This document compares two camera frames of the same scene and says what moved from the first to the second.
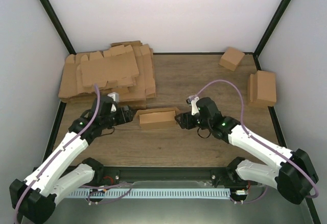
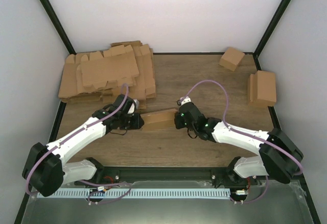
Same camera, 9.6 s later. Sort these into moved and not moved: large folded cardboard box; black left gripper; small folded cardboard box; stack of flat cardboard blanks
Moved: black left gripper
Not moved: large folded cardboard box; stack of flat cardboard blanks; small folded cardboard box
